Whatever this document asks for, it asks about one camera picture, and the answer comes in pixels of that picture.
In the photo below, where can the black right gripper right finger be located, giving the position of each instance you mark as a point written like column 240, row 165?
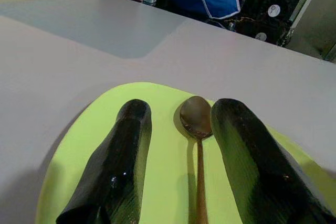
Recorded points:
column 257, row 169

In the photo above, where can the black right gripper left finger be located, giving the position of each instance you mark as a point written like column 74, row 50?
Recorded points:
column 118, row 169

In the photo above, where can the green plate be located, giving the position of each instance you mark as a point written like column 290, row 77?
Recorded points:
column 168, row 155

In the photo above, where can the grey dining table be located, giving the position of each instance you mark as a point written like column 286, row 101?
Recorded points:
column 78, row 51

